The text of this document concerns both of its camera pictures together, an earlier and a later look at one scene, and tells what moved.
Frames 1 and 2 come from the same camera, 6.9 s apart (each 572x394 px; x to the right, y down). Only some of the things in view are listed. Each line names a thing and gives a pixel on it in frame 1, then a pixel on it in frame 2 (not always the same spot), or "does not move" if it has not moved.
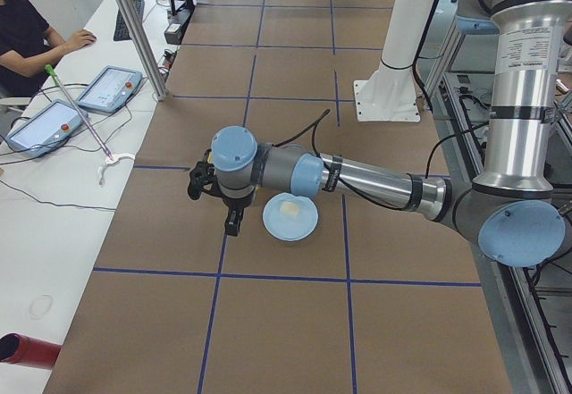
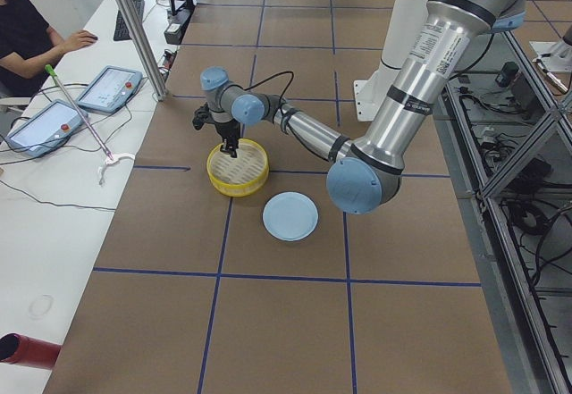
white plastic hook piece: (110, 161) does not move
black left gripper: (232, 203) → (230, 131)
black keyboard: (122, 30) does not move
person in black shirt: (29, 47) does not move
